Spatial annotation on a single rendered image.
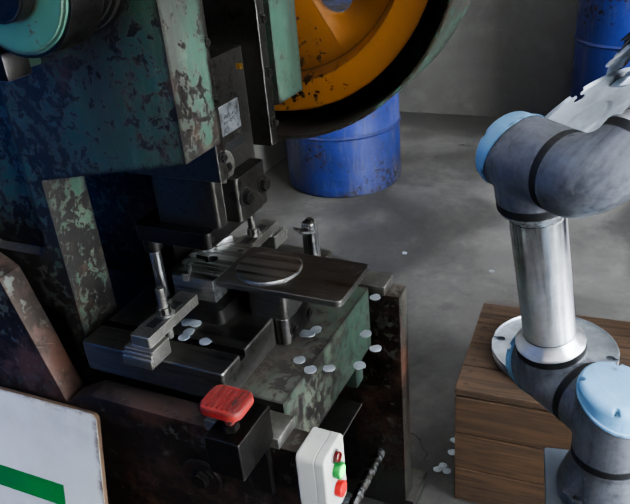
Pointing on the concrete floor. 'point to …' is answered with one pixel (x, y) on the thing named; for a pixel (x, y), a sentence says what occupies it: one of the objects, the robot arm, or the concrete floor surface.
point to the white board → (38, 450)
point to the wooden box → (513, 417)
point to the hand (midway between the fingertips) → (615, 78)
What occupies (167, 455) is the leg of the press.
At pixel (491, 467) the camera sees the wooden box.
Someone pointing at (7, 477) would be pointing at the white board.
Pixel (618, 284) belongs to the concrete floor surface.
